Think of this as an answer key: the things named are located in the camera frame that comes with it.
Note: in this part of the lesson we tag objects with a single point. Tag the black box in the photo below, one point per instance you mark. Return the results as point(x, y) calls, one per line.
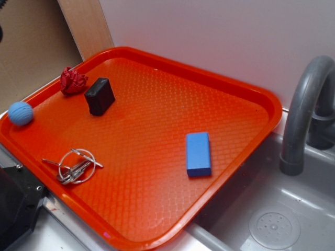
point(99, 96)

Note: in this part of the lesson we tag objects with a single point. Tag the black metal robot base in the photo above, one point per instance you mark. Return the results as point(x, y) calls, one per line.
point(22, 195)

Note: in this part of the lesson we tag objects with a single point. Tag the orange plastic tray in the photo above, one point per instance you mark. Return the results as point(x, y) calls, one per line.
point(143, 197)

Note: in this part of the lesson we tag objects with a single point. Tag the blue rectangular block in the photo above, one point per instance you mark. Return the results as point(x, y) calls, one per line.
point(198, 162)

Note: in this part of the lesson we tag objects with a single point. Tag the crumpled red paper ball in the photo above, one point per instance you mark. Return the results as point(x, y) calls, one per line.
point(72, 82)

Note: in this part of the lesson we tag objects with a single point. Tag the grey plastic sink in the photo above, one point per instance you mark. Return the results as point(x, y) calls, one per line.
point(260, 208)

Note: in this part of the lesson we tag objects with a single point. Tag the grey curved faucet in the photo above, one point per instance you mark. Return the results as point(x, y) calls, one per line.
point(310, 119)

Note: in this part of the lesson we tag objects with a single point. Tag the blue ball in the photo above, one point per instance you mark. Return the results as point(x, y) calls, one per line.
point(20, 113)

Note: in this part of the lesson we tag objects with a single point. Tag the silver keys on ring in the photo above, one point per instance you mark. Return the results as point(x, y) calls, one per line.
point(79, 172)

